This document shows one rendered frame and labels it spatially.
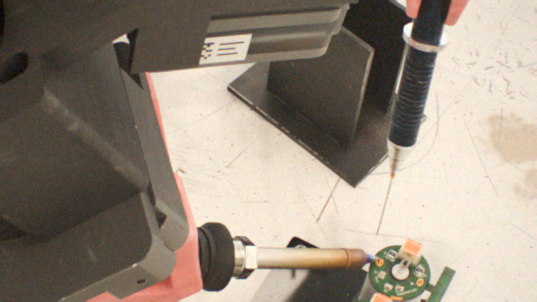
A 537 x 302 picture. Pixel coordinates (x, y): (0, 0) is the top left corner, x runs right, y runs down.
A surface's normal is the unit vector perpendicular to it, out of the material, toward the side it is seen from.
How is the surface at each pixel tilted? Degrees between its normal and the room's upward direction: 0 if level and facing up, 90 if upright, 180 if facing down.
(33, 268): 28
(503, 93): 0
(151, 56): 90
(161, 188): 62
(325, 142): 0
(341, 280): 0
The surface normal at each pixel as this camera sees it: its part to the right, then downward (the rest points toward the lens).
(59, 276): -0.38, -0.41
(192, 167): 0.08, -0.58
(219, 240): -0.09, -0.47
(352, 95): -0.67, 0.57
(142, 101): 0.88, -0.43
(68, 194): 0.29, 0.80
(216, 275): -0.11, 0.33
